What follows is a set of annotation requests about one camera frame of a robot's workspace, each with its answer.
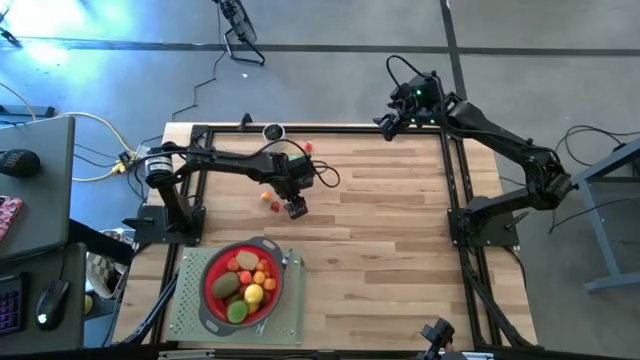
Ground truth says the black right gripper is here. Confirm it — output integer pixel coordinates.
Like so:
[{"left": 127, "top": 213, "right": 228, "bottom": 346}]
[{"left": 373, "top": 79, "right": 444, "bottom": 143}]

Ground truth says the knife with patterned handle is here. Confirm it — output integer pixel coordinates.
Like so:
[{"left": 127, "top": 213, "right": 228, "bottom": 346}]
[{"left": 253, "top": 248, "right": 294, "bottom": 337}]

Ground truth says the whole brown kiwi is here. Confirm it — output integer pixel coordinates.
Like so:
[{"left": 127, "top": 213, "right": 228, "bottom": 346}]
[{"left": 210, "top": 271, "right": 241, "bottom": 300}]

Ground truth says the red collapsible colander bowl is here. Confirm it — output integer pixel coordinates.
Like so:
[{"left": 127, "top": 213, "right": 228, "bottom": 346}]
[{"left": 198, "top": 236, "right": 286, "bottom": 337}]

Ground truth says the white cup with plant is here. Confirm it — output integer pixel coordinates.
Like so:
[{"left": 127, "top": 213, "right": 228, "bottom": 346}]
[{"left": 262, "top": 122, "right": 287, "bottom": 151}]

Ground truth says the green perforated metal stand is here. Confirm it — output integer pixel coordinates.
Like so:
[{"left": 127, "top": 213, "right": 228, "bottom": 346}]
[{"left": 166, "top": 248, "right": 306, "bottom": 346}]

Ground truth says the black floor fan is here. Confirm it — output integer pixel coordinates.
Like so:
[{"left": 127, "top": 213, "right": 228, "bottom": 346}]
[{"left": 213, "top": 0, "right": 267, "bottom": 67}]

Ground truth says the checkered bag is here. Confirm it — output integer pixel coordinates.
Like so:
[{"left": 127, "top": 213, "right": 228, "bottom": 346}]
[{"left": 85, "top": 228, "right": 132, "bottom": 301}]

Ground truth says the dark grey desk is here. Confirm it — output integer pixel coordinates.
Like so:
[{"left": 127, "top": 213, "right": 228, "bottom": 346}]
[{"left": 0, "top": 242, "right": 89, "bottom": 354}]

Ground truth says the grey side desk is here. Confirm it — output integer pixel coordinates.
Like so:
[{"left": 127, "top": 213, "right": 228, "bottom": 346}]
[{"left": 0, "top": 115, "right": 76, "bottom": 264}]

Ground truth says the black computer mouse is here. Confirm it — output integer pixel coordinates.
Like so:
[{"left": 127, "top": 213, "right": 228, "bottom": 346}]
[{"left": 35, "top": 278, "right": 71, "bottom": 331}]

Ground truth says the black portable speaker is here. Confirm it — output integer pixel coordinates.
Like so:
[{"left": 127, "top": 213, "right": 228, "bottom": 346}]
[{"left": 0, "top": 148, "right": 43, "bottom": 179}]

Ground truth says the pink patterned pad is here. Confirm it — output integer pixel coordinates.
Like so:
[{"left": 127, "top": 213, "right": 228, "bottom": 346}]
[{"left": 0, "top": 194, "right": 25, "bottom": 244}]

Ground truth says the backlit black keyboard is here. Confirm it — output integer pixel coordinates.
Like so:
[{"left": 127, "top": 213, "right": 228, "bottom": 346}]
[{"left": 0, "top": 272, "right": 29, "bottom": 337}]

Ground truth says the black aluminium table frame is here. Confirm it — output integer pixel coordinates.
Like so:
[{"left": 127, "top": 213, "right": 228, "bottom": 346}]
[{"left": 149, "top": 123, "right": 539, "bottom": 351}]

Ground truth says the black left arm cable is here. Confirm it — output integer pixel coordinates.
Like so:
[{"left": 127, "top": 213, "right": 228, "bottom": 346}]
[{"left": 249, "top": 138, "right": 342, "bottom": 190}]

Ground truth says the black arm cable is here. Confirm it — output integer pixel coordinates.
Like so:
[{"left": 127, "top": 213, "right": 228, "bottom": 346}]
[
  {"left": 249, "top": 138, "right": 342, "bottom": 190},
  {"left": 385, "top": 54, "right": 426, "bottom": 87}
]

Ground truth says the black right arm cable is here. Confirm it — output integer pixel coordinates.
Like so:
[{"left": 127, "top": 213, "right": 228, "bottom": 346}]
[{"left": 385, "top": 54, "right": 426, "bottom": 87}]

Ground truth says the black floor cable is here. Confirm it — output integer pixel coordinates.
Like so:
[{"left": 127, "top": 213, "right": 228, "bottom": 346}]
[{"left": 171, "top": 9, "right": 226, "bottom": 122}]

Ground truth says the black diagonal frame strut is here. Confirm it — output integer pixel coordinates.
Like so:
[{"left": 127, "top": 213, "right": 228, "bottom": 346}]
[
  {"left": 122, "top": 272, "right": 182, "bottom": 346},
  {"left": 462, "top": 249, "right": 534, "bottom": 349}
]

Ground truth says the white cable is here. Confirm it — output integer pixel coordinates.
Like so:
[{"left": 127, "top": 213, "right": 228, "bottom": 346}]
[{"left": 58, "top": 111, "right": 139, "bottom": 184}]

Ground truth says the blue-grey desk frame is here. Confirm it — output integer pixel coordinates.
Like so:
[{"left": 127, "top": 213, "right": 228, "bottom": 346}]
[{"left": 572, "top": 138, "right": 640, "bottom": 294}]

